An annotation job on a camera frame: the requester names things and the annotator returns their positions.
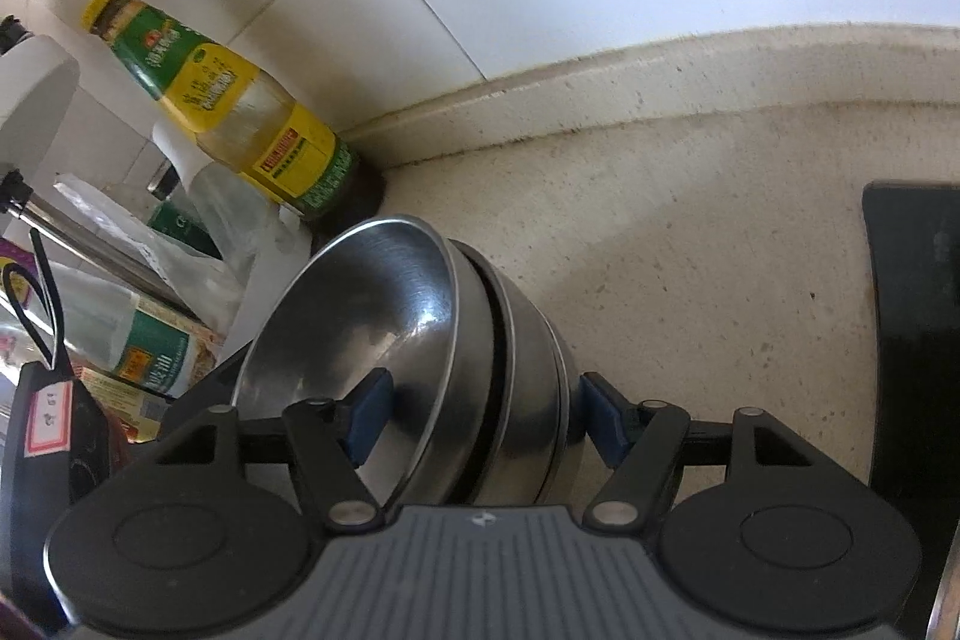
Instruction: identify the black cable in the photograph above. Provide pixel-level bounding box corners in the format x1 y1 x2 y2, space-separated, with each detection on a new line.
0 227 76 378

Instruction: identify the green packet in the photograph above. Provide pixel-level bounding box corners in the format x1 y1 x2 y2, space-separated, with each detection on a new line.
146 201 226 259

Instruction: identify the clear plastic bag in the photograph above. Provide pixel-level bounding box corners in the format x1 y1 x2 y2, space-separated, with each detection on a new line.
52 160 316 341

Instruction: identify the yellow cap oil bottle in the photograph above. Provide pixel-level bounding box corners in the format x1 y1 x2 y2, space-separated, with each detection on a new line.
81 0 387 236

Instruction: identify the green label seasoning bottle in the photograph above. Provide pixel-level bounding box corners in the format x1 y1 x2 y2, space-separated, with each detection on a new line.
45 295 226 402

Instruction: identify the black glass cooktop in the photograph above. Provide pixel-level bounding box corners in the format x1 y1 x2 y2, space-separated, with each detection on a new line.
861 181 960 640

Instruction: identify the purple packet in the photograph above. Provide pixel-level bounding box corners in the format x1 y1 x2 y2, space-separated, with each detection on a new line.
0 239 40 313

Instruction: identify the orange packet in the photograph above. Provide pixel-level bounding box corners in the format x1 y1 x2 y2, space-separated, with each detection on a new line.
75 368 172 444

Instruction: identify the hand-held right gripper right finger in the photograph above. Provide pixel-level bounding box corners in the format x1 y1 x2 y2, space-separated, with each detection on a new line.
579 371 818 530

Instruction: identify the stainless steel bowl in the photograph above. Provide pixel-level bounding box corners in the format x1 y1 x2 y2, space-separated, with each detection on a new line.
409 239 520 506
454 250 590 506
231 216 460 507

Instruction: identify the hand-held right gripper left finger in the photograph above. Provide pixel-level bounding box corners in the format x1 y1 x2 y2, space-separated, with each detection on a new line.
154 368 396 531

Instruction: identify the metal tube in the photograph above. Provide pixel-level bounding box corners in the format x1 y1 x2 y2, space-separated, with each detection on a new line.
0 190 197 313

